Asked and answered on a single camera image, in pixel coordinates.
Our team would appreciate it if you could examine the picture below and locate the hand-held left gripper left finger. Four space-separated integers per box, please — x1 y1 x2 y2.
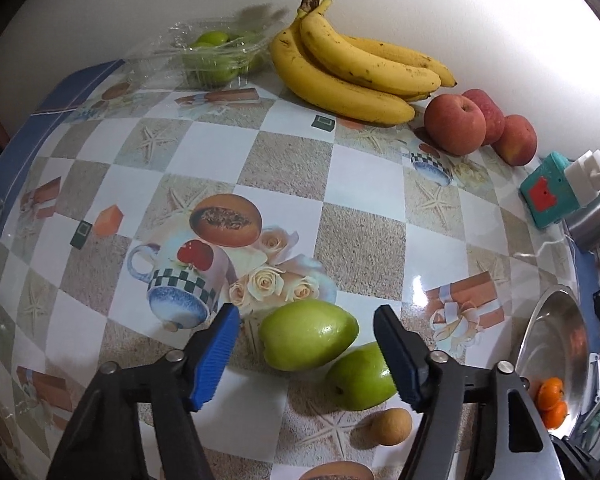
45 302 242 480

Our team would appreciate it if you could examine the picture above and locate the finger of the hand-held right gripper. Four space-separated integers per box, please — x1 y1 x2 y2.
550 435 600 480

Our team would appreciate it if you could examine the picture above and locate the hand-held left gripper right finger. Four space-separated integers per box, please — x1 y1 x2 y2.
373 304 566 480

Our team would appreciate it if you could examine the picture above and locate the large green jujube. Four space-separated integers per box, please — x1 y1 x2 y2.
258 300 360 372
326 342 398 412

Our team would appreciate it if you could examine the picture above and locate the stainless steel bowl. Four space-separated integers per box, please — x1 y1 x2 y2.
515 284 598 441

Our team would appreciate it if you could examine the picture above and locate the tan longan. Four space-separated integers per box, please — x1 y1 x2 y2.
370 407 413 447

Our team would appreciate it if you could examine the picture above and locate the checkered printed tablecloth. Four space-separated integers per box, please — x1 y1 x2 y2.
0 60 600 480

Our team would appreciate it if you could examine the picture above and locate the teal box with red patch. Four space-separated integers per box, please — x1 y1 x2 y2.
519 154 581 230

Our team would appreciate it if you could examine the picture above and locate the large red apple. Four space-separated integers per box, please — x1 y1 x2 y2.
424 94 487 156

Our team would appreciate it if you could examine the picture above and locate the stainless steel thermos jug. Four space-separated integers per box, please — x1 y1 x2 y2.
562 187 600 251

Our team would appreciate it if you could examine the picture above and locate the yellow banana bunch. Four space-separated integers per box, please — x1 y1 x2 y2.
270 0 458 127

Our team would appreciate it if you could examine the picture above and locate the clear plastic clamshell container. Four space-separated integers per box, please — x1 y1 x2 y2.
125 17 276 88

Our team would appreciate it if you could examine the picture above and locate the white cable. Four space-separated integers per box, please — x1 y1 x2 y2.
510 240 566 262

